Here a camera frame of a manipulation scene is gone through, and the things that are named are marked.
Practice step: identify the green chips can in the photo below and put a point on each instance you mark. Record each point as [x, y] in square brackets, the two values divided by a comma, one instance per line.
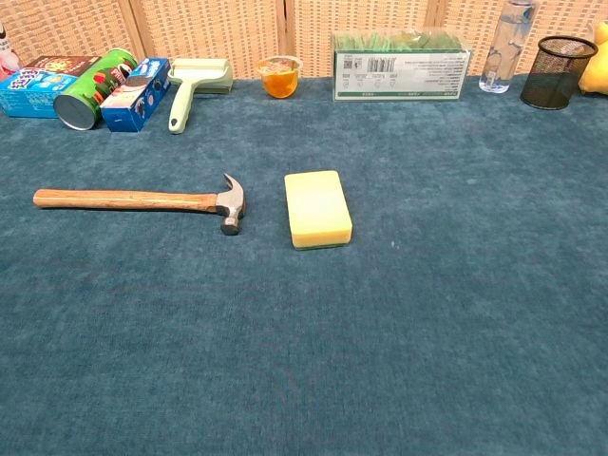
[90, 88]

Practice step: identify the clear box of green packets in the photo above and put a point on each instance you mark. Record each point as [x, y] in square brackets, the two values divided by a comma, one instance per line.
[401, 71]

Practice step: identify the blue snack box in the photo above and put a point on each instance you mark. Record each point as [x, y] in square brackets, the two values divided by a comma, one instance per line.
[28, 95]

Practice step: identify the blue carpet table mat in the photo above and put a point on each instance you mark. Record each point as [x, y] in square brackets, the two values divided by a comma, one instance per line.
[332, 332]

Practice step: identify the yellow sponge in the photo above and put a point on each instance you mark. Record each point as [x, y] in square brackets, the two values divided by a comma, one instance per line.
[316, 206]

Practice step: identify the pale green lint roller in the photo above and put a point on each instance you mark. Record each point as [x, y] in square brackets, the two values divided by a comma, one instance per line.
[183, 102]

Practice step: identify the brown cookie box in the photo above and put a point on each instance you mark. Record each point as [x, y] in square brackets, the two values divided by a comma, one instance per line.
[62, 64]

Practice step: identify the orange instant noodle cup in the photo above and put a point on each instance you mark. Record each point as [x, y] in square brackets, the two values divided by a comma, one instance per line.
[280, 81]

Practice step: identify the yellow plush toy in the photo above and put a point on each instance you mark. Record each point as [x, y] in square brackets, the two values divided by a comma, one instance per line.
[597, 71]

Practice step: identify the blue pink sandwich cookie box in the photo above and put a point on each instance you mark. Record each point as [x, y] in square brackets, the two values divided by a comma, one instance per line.
[135, 102]

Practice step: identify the black mesh pen holder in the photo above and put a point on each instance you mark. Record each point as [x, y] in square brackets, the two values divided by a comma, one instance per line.
[556, 76]

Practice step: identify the clear water bottle white cap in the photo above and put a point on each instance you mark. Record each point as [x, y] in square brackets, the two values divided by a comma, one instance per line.
[506, 57]

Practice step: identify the woven folding screen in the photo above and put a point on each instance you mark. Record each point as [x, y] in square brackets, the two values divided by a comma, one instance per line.
[214, 28]

